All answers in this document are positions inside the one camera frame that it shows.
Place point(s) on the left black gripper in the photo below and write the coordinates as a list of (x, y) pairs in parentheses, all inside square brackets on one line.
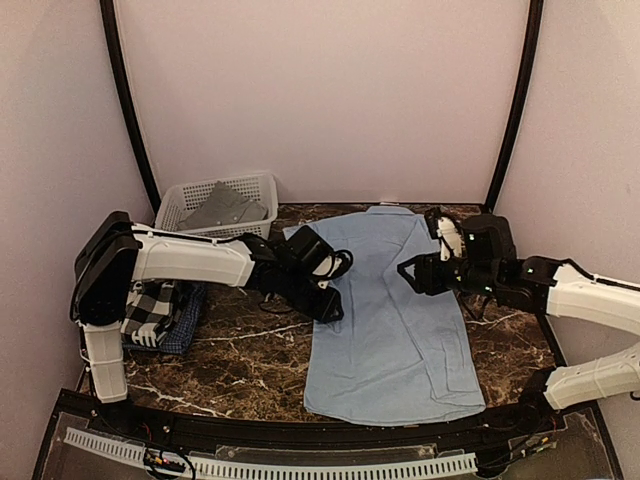
[(323, 312)]

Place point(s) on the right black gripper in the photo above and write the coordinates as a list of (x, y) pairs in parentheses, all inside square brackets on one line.
[(429, 273)]

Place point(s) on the light blue long sleeve shirt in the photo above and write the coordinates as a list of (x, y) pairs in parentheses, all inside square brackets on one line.
[(396, 358)]

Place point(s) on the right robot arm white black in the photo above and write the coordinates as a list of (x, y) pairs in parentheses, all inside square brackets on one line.
[(478, 256)]

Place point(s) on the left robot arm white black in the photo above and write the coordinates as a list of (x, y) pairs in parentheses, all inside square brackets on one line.
[(121, 253)]

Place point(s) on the grey shirt in basket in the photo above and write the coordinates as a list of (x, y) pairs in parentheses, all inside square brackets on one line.
[(224, 206)]

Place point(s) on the white plastic mesh basket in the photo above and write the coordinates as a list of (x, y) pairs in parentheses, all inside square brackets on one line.
[(181, 200)]

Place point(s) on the blue checked folded shirt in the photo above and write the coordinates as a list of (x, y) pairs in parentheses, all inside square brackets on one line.
[(180, 337)]

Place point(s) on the black white plaid folded shirt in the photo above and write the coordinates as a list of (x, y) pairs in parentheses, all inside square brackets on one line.
[(151, 313)]

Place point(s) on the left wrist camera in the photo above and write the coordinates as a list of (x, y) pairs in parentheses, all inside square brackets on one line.
[(332, 267)]

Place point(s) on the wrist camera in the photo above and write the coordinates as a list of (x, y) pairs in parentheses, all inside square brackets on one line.
[(447, 231), (332, 267)]

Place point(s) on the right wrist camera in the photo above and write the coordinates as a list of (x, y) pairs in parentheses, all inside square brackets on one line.
[(447, 231)]

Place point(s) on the white slotted cable duct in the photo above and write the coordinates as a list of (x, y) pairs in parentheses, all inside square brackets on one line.
[(201, 467)]

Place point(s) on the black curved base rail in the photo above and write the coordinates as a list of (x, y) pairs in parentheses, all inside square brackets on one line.
[(495, 428)]

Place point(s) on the right black frame post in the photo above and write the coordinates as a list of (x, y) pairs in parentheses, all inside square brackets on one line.
[(526, 64)]

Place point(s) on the black frame post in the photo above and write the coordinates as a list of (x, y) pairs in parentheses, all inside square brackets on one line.
[(128, 109), (526, 64)]

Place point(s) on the left black frame post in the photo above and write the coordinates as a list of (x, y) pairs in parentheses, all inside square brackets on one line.
[(128, 109)]

